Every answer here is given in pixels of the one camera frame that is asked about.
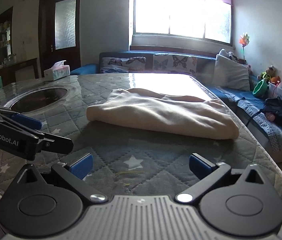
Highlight colourful pinwheel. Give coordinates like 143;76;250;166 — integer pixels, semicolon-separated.
239;33;249;62

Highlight dark wooden door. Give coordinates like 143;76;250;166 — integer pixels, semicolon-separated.
38;0;81;74

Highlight dark blue clothing pile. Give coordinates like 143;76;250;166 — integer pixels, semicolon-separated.
247;97;282;126

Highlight white pillow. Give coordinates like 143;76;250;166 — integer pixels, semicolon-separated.
212;49;250;91

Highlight tissue box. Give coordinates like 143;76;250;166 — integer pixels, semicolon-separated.
44;60;70;81

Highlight left butterfly cushion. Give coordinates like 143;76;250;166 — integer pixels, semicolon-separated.
100;57;146;74

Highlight window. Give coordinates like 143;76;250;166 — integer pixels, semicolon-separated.
132;0;233;51

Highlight blue corner sofa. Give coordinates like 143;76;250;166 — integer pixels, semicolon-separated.
70;50;282;163

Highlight butterfly cushion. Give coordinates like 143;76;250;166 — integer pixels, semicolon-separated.
100;57;146;74
152;54;197;77

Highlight plush toy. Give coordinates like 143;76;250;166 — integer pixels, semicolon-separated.
257;66;281;85

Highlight right butterfly cushion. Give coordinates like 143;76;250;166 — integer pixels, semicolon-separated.
152;54;197;77

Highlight green plastic bowl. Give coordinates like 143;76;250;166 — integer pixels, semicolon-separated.
253;79;268;98

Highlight cream knit garment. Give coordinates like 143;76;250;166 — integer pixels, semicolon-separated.
86;88;239;140

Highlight round induction cooktop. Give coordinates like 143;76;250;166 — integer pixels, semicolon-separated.
5;87;68;113

